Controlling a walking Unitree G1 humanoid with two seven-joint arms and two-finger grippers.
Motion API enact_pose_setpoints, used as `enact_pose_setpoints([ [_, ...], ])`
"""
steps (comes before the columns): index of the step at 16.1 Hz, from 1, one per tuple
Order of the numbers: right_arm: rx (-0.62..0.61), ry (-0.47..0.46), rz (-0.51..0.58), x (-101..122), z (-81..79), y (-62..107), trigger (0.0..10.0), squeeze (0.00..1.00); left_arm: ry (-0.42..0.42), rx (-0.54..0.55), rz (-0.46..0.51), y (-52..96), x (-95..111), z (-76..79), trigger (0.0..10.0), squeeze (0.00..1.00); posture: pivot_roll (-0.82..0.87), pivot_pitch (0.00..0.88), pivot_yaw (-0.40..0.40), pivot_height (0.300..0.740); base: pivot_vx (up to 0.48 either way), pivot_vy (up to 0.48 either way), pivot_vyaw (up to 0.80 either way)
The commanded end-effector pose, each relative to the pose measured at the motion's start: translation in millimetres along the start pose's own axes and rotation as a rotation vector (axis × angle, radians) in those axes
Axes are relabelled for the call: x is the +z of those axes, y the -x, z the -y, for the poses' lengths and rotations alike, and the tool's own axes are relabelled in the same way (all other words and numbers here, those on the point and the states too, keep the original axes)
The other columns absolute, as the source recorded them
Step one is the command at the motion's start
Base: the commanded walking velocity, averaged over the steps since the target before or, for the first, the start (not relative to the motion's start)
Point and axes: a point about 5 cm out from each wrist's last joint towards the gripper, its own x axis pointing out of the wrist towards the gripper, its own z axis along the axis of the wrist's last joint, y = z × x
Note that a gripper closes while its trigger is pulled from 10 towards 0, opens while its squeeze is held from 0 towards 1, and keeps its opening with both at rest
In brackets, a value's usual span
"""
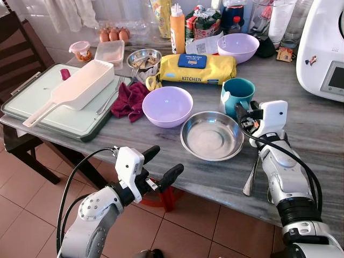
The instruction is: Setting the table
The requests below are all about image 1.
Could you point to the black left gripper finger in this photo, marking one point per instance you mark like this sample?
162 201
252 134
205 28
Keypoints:
172 174
151 153

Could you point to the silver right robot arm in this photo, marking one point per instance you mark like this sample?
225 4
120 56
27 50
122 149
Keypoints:
287 183

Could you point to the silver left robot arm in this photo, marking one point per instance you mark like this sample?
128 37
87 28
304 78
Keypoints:
94 226

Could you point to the teal ceramic mug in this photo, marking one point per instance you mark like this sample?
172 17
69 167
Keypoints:
236 91

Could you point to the red stool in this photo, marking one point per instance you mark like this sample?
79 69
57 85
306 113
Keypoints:
164 196

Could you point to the wide stainless steel bowl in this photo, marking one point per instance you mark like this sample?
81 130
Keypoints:
211 137

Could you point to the yellow kitchen wipes pack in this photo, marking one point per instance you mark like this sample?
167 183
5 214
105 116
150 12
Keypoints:
215 72

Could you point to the matte lilac plastic bowl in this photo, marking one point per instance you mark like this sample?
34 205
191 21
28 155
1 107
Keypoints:
167 106

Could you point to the maroon cloth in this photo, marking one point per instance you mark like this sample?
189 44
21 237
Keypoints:
129 102

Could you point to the stainless steel spoon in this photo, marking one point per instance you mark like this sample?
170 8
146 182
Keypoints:
251 180

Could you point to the glossy lilac plastic bowl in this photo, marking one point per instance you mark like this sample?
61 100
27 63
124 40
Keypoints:
238 47

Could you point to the black pouch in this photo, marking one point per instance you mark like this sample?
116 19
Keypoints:
265 48

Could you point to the small brown card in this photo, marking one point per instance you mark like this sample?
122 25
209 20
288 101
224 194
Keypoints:
285 54

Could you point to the white printed paper sheet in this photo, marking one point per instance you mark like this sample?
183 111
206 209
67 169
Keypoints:
212 44

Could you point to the stainless steel fork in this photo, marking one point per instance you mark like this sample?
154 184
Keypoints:
110 97

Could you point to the black robot foot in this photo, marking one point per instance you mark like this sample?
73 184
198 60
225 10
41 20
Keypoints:
149 253

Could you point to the small red-capped bottle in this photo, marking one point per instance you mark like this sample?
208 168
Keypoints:
235 26

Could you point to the green snack bag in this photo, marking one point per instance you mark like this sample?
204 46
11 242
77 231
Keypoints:
203 24

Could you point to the dark blue jar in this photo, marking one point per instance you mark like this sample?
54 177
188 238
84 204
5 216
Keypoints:
232 13

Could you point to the white kitchen cooking machine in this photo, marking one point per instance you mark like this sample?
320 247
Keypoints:
317 48

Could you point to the small stainless steel bowl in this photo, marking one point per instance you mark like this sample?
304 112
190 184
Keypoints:
144 58

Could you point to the white plastic scoop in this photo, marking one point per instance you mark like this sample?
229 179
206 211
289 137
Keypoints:
80 86

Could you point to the orange sauce squeeze bottle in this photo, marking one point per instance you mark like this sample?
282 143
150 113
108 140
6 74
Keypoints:
177 32

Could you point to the clear plastic food box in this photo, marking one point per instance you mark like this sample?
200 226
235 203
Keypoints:
109 52

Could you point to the small red object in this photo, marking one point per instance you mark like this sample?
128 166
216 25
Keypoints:
65 74

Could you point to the yellow food packet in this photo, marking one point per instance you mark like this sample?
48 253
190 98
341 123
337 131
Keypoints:
161 16

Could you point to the brown egg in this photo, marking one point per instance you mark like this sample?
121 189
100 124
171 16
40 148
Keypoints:
104 35
114 34
124 34

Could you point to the small pink-lidded snack tub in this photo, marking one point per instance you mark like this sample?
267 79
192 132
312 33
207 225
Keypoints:
80 51

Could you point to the pale green tray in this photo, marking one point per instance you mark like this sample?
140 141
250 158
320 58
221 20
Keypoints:
37 99

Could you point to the white hanging towel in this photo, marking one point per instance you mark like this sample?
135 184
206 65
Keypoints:
70 13

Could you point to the dark wooden chair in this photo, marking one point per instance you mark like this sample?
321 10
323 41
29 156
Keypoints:
16 54

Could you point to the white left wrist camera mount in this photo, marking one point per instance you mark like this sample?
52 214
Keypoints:
128 164

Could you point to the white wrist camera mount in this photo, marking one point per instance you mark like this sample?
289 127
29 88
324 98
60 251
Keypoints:
128 164
273 118

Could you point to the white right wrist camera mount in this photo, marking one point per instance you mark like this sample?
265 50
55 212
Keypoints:
273 118

